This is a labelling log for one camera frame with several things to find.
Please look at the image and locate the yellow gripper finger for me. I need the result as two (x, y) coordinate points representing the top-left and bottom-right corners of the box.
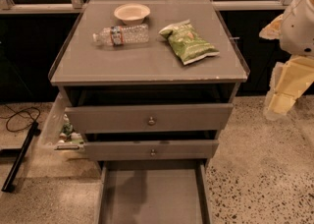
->
(264, 55), (314, 120)
(259, 15), (283, 40)

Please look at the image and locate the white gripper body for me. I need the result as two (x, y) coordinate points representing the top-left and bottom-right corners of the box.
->
(280, 3), (314, 56)

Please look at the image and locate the green jalapeno chip bag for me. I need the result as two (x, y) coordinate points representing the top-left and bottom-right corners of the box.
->
(159, 20), (219, 66)

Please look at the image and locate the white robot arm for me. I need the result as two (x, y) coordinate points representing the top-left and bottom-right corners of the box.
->
(259, 0), (314, 121)

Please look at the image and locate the grey top drawer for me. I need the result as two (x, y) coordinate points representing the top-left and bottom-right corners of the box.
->
(65, 103), (233, 134)

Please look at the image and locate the grey drawer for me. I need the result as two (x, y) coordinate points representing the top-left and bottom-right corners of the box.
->
(84, 140), (219, 161)
(95, 160), (213, 224)
(65, 103), (233, 134)

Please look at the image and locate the grey drawer cabinet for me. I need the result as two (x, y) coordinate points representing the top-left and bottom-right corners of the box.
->
(47, 0), (251, 170)

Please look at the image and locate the grey middle drawer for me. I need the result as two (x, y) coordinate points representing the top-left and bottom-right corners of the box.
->
(84, 140), (219, 161)

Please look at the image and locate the grey bottom drawer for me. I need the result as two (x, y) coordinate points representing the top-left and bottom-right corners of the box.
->
(95, 160), (213, 224)

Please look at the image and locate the white paper bowl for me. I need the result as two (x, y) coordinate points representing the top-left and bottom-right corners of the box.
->
(114, 3), (150, 26)

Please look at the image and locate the clear plastic water bottle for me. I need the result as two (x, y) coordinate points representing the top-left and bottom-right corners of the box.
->
(92, 24), (149, 46)

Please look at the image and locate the clear plastic storage bin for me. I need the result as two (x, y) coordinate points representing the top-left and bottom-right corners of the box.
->
(38, 94), (83, 151)

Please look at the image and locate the black cable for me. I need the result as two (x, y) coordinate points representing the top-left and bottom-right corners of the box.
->
(0, 103), (42, 134)

